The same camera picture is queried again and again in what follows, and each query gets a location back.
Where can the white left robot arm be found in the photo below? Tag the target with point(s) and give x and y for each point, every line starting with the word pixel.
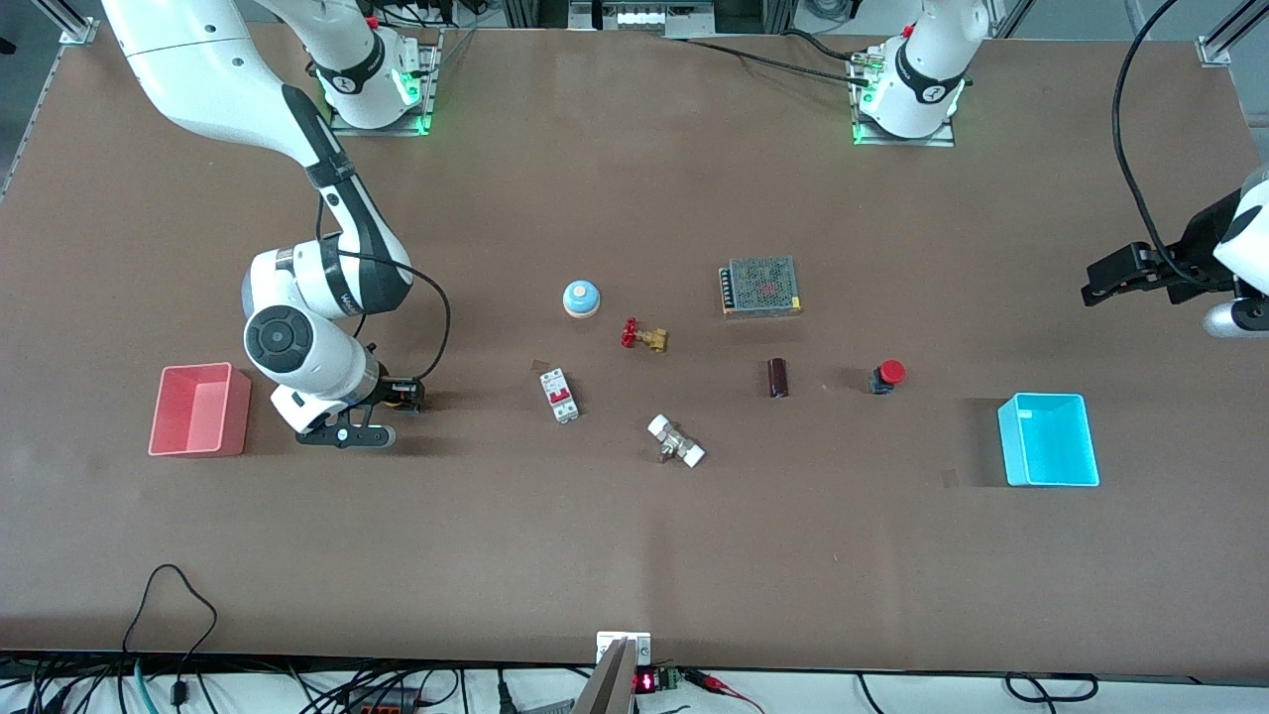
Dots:
pixel 927 59

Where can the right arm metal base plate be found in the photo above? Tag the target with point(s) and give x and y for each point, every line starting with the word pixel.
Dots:
pixel 428 79

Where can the pink plastic bin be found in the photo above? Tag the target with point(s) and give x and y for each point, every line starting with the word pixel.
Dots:
pixel 188 421

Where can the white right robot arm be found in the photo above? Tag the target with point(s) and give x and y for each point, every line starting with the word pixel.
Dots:
pixel 198 69

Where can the cyan plastic bin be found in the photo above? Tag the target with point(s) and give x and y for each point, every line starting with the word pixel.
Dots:
pixel 1051 446

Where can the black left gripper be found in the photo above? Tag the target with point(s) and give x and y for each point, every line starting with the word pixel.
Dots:
pixel 1198 255

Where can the aluminium frame profile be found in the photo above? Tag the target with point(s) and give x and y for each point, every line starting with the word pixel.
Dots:
pixel 74 25
pixel 1224 45

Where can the dark brown cylinder capacitor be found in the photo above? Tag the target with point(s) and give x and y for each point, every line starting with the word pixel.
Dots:
pixel 778 378

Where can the white metal bracket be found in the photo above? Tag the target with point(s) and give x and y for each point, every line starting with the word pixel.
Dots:
pixel 605 640

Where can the red push button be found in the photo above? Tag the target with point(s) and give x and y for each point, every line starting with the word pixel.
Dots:
pixel 892 371

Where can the blue white dome button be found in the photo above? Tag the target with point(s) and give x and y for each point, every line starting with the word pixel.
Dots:
pixel 581 297

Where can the white-capped metal pipe fitting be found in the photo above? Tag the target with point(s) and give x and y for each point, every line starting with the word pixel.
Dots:
pixel 674 441

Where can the black power strip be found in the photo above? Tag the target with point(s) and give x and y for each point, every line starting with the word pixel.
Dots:
pixel 382 704

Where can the white red circuit breaker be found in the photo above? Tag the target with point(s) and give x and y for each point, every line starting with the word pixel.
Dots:
pixel 560 395

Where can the metal mesh power supply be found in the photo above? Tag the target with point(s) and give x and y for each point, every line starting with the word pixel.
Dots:
pixel 761 286

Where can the red clip lead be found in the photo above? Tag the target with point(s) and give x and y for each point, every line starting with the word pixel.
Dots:
pixel 719 684

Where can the grey metal bar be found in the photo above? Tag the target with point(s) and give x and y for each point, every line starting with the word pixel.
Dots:
pixel 607 689

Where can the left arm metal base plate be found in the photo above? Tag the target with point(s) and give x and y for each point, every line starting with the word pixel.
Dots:
pixel 942 141

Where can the red digit display module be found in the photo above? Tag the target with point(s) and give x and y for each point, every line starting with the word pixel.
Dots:
pixel 644 681

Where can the grey equipment box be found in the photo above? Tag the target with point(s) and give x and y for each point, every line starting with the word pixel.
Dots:
pixel 639 15

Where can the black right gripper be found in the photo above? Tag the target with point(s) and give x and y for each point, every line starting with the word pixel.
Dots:
pixel 391 394

